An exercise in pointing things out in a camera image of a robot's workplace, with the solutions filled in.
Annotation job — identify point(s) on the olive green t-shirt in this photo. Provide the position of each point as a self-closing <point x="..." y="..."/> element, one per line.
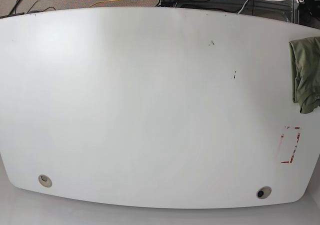
<point x="305" y="73"/>

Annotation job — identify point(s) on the red tape rectangle marking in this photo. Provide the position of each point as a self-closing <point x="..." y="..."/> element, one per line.
<point x="288" y="144"/>

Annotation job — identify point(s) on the right table cable grommet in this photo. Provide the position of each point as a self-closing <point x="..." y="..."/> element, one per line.
<point x="263" y="192"/>

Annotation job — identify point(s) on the table cable grommet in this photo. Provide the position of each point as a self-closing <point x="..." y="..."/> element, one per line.
<point x="45" y="181"/>
<point x="263" y="192"/>

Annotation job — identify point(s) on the left table cable grommet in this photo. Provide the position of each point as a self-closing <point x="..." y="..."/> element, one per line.
<point x="45" y="181"/>

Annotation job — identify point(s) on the aluminium frame stand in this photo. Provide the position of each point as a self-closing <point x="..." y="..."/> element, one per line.
<point x="250" y="0"/>

